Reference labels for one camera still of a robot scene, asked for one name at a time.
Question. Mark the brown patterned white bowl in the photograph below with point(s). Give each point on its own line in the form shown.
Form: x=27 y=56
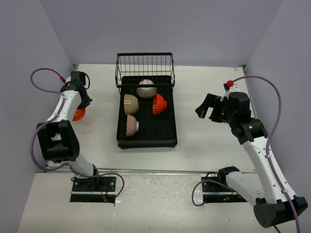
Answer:
x=146 y=92

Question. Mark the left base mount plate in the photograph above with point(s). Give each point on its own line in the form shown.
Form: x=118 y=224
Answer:
x=94 y=190

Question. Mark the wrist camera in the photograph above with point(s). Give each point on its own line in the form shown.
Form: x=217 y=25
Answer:
x=77 y=78
x=230 y=87

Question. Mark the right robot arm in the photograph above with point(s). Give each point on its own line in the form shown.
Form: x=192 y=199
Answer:
x=275 y=202

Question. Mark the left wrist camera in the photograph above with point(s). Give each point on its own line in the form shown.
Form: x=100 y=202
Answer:
x=77 y=78

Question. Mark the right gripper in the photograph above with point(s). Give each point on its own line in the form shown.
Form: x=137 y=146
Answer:
x=213 y=101

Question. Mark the beige ceramic bowl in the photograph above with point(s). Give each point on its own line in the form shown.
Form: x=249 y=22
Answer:
x=131 y=104

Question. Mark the pink floral ceramic bowl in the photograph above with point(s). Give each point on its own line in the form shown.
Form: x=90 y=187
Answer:
x=132 y=126

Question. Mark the base mount plate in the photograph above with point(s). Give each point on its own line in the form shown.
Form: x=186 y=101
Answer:
x=215 y=193
x=94 y=190

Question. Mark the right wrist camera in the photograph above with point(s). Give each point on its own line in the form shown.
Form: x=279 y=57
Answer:
x=230 y=87

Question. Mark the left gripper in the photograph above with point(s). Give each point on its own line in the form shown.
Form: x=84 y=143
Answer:
x=86 y=103

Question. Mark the black dish rack tray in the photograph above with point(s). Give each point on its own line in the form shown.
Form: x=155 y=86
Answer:
x=153 y=130

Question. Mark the orange plastic bowl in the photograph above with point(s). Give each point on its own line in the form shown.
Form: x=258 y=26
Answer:
x=159 y=104
x=79 y=114

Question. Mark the black wire basket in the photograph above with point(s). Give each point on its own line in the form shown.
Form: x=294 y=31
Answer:
x=134 y=67

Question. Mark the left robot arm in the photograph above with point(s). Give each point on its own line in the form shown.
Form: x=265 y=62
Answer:
x=58 y=141

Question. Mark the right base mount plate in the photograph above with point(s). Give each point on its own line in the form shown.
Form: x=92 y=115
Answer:
x=215 y=193

